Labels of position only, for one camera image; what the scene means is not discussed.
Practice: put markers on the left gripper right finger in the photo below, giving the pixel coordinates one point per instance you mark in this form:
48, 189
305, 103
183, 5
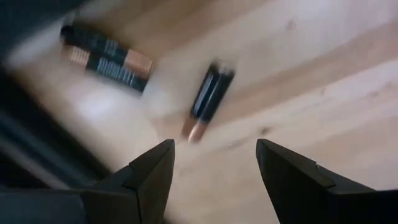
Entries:
311, 199

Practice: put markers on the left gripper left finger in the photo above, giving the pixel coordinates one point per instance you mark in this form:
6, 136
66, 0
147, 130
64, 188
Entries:
124, 202

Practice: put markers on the black aluminium table frame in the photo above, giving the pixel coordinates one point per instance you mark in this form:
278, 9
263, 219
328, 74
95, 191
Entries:
18, 130

